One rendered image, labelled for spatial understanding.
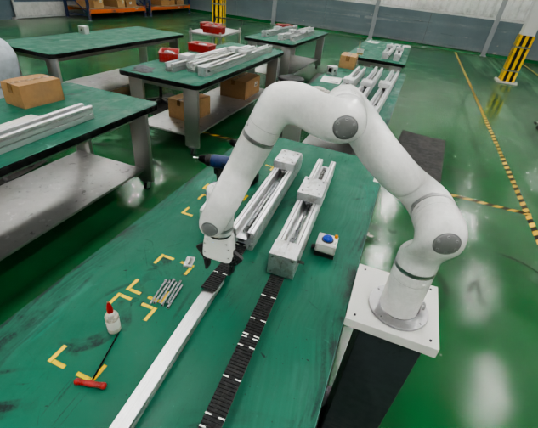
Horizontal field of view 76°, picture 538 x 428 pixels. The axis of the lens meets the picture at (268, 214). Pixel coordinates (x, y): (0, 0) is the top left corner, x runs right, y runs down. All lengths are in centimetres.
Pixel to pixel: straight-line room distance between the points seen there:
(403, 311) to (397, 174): 47
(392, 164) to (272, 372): 64
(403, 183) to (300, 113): 31
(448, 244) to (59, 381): 103
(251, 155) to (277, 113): 13
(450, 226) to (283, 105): 49
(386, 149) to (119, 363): 89
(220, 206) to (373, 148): 41
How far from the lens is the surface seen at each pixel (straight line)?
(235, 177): 93
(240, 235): 137
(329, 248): 137
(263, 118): 86
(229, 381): 99
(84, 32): 594
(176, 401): 101
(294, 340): 111
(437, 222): 94
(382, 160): 88
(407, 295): 114
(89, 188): 297
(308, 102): 81
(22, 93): 293
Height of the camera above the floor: 168
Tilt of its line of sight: 34 degrees down
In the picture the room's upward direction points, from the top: 7 degrees clockwise
